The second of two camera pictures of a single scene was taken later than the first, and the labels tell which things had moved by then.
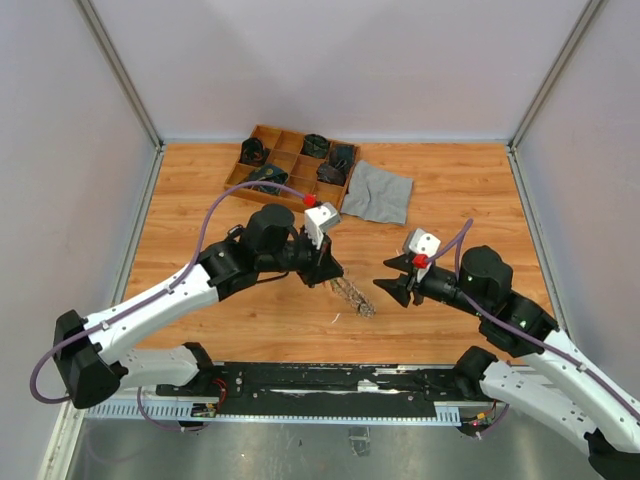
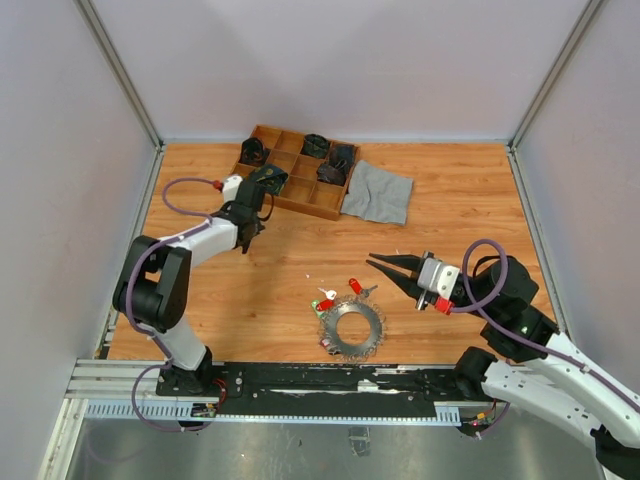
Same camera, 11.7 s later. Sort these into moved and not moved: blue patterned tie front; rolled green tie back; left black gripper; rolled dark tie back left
Moved: left black gripper
Not moved: rolled dark tie back left; blue patterned tie front; rolled green tie back
